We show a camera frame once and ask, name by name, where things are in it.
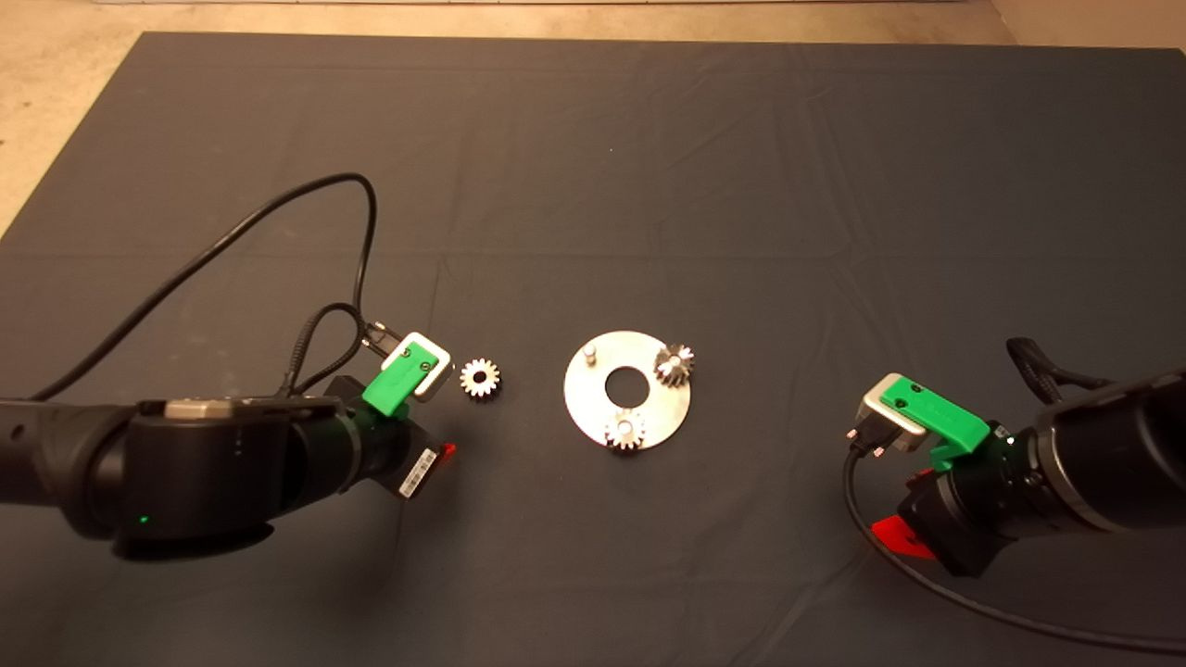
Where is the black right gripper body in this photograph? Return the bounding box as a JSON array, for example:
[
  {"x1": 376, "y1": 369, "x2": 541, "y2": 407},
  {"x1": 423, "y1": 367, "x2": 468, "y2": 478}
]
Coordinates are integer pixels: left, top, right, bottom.
[{"x1": 895, "y1": 445, "x2": 1050, "y2": 578}]

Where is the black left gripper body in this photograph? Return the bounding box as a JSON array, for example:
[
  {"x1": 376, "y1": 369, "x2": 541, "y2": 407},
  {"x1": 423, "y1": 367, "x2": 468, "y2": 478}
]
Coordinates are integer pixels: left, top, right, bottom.
[{"x1": 350, "y1": 412, "x2": 448, "y2": 502}]

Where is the steel planetary gear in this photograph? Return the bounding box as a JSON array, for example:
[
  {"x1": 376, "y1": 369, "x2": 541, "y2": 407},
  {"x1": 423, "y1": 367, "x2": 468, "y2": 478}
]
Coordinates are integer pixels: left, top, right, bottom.
[
  {"x1": 604, "y1": 408, "x2": 650, "y2": 452},
  {"x1": 460, "y1": 359, "x2": 502, "y2": 400},
  {"x1": 654, "y1": 344, "x2": 697, "y2": 387}
]

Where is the round metal carrier plate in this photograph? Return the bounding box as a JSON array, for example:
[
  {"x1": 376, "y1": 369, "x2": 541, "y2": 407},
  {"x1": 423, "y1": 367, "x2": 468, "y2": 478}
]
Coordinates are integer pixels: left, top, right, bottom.
[{"x1": 563, "y1": 331, "x2": 693, "y2": 452}]

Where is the dark grey table cloth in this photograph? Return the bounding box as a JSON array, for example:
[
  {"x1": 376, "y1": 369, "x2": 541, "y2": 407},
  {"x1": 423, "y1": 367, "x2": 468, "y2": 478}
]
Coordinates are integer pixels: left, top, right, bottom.
[{"x1": 0, "y1": 32, "x2": 1186, "y2": 667}]

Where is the green right camera mount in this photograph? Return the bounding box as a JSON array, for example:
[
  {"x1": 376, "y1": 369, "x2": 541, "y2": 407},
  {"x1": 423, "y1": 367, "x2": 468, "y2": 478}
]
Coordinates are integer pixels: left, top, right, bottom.
[{"x1": 880, "y1": 380, "x2": 992, "y2": 471}]

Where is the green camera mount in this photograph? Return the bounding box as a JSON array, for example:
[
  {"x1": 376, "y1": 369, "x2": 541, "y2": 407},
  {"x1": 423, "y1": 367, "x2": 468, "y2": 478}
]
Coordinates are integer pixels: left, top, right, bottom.
[
  {"x1": 361, "y1": 338, "x2": 444, "y2": 420},
  {"x1": 880, "y1": 380, "x2": 992, "y2": 471}
]

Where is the black right camera cable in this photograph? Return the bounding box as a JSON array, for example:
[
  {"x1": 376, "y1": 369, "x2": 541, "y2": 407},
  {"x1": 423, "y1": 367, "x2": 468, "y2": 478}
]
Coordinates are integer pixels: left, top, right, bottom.
[{"x1": 842, "y1": 428, "x2": 1186, "y2": 655}]

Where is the black camera cable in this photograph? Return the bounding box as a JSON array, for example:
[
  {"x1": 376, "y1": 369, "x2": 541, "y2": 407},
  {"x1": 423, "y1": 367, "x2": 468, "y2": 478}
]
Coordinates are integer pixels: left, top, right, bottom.
[
  {"x1": 32, "y1": 172, "x2": 399, "y2": 402},
  {"x1": 842, "y1": 428, "x2": 1186, "y2": 655}
]

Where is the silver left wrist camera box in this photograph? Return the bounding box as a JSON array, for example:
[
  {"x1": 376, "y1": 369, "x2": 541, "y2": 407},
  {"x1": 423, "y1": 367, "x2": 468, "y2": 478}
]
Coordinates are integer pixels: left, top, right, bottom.
[{"x1": 380, "y1": 331, "x2": 454, "y2": 405}]

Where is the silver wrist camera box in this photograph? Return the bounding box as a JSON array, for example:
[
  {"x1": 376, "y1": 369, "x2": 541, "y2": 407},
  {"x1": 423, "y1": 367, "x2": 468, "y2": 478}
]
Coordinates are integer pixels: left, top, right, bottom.
[
  {"x1": 860, "y1": 372, "x2": 929, "y2": 453},
  {"x1": 380, "y1": 331, "x2": 454, "y2": 405}
]

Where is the green left camera mount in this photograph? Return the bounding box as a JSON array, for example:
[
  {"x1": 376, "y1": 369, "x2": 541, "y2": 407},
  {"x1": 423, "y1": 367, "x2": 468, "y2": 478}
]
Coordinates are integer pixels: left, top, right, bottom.
[{"x1": 361, "y1": 338, "x2": 444, "y2": 420}]

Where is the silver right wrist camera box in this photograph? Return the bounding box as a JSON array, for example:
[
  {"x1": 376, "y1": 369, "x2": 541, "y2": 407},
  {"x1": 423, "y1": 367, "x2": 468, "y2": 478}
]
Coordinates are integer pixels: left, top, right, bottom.
[{"x1": 860, "y1": 372, "x2": 929, "y2": 453}]

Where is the short braided left gripper cable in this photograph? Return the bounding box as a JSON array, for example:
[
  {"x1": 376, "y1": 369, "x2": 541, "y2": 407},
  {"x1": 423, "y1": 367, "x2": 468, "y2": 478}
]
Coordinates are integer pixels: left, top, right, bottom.
[{"x1": 281, "y1": 303, "x2": 372, "y2": 397}]

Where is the short braided gripper cable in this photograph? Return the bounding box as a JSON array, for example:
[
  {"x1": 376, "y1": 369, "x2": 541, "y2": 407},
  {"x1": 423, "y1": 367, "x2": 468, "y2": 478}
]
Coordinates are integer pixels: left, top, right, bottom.
[
  {"x1": 281, "y1": 303, "x2": 372, "y2": 397},
  {"x1": 1006, "y1": 337, "x2": 1115, "y2": 405}
]

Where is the short braided right gripper cable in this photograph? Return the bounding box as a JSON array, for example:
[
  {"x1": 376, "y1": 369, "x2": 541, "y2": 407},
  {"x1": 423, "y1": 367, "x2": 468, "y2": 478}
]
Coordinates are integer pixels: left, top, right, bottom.
[{"x1": 1006, "y1": 337, "x2": 1115, "y2": 405}]

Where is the black left camera cable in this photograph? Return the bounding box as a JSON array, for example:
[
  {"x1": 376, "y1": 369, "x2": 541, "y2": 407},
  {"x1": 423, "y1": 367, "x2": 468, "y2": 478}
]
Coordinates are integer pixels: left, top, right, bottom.
[{"x1": 32, "y1": 172, "x2": 399, "y2": 402}]

